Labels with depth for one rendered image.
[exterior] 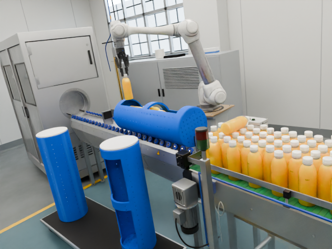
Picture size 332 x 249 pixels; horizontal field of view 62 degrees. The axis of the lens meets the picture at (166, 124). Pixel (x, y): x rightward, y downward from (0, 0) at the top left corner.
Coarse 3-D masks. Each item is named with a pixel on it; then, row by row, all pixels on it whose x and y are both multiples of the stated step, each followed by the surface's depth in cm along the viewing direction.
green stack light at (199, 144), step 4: (196, 140) 130; (200, 140) 129; (204, 140) 128; (208, 140) 130; (196, 144) 132; (200, 144) 129; (204, 144) 129; (208, 144) 130; (200, 148) 130; (204, 148) 129; (208, 148) 130
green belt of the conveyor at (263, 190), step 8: (192, 168) 171; (200, 168) 169; (216, 176) 157; (224, 176) 156; (240, 184) 145; (248, 184) 144; (256, 192) 136; (264, 192) 135; (280, 200) 127; (288, 200) 126; (296, 200) 125; (304, 208) 119; (312, 208) 118; (320, 208) 118; (328, 216) 112
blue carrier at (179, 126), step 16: (128, 112) 227; (144, 112) 211; (160, 112) 197; (176, 112) 218; (192, 112) 186; (128, 128) 235; (144, 128) 211; (160, 128) 194; (176, 128) 180; (192, 128) 187; (192, 144) 190
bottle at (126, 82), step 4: (124, 80) 233; (128, 80) 234; (124, 84) 234; (128, 84) 234; (124, 88) 235; (128, 88) 235; (124, 92) 236; (128, 92) 236; (124, 96) 238; (128, 96) 236; (132, 96) 239
